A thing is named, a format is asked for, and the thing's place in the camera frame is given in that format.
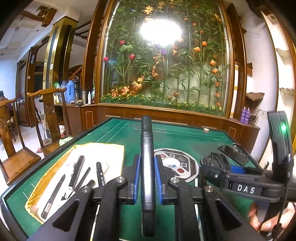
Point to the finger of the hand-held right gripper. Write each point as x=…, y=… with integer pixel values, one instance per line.
x=216, y=176
x=238, y=169

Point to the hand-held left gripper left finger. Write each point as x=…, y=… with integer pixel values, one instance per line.
x=137, y=176

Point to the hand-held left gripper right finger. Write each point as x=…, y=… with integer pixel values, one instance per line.
x=158, y=178

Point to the thin black pen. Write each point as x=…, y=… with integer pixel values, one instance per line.
x=82, y=178

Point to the cardboard tray with yellow tape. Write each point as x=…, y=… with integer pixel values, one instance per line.
x=69, y=157

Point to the person's right hand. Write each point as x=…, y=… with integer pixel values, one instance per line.
x=268, y=224

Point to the black smartphone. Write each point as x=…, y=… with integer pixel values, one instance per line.
x=232, y=154

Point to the round table control panel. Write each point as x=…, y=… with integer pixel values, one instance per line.
x=185, y=166

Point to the wooden low cabinet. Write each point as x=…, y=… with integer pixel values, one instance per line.
x=242, y=134

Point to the purple bottle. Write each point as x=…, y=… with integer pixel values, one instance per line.
x=248, y=116
x=242, y=115

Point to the driftwood ornament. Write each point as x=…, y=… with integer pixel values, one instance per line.
x=254, y=96

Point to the green cloth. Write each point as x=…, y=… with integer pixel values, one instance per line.
x=66, y=140

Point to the white plastic bucket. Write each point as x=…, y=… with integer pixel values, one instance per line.
x=62, y=131

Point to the wooden sideboard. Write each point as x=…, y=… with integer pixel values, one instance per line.
x=71, y=113

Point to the white spray bottle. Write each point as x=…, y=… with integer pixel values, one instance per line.
x=89, y=97

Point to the artificial flower glass display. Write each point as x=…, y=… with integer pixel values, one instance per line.
x=161, y=81

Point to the carved wooden armchair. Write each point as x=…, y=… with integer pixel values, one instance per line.
x=13, y=160
x=49, y=115

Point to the blue thermos jug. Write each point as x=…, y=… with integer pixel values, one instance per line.
x=69, y=91

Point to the gold and black pillar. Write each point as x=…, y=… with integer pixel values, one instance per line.
x=57, y=53

